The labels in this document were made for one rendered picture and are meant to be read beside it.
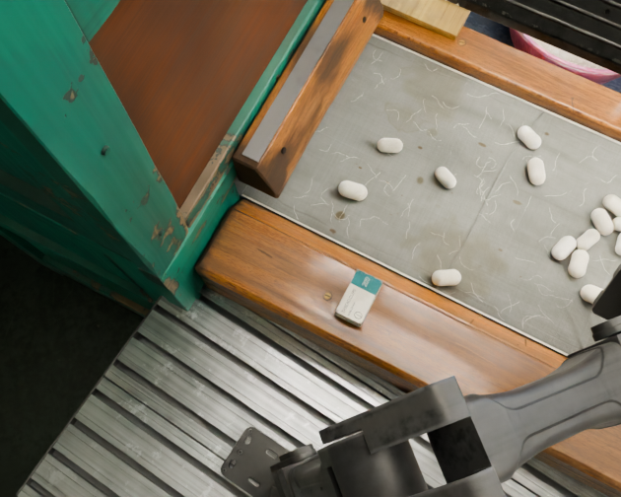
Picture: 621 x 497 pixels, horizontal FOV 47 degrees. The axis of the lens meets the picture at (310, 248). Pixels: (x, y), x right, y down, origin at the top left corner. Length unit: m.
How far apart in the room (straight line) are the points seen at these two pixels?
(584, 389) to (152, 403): 0.57
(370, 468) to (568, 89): 0.65
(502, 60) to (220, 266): 0.47
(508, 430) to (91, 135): 0.36
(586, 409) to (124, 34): 0.44
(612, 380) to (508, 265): 0.35
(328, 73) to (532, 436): 0.53
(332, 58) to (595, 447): 0.55
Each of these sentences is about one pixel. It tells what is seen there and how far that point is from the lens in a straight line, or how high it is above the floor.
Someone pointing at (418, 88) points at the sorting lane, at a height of 0.74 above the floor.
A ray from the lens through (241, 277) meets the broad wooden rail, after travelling 0.88.
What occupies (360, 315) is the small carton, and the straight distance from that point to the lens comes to 0.84.
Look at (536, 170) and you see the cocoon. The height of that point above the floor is 0.76.
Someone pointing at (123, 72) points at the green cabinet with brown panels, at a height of 1.14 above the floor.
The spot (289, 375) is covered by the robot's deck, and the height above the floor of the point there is 0.67.
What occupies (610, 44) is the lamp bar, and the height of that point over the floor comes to 1.07.
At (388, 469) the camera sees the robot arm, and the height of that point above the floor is 1.08.
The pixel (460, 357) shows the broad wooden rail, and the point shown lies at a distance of 0.87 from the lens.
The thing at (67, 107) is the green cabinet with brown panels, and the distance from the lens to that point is 0.50.
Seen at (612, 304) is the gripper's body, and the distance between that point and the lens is 0.82.
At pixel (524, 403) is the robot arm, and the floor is 1.08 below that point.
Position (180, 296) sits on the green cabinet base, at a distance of 0.91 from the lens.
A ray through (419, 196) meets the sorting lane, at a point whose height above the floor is 0.74.
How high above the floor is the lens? 1.61
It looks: 73 degrees down
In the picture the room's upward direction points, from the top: 3 degrees counter-clockwise
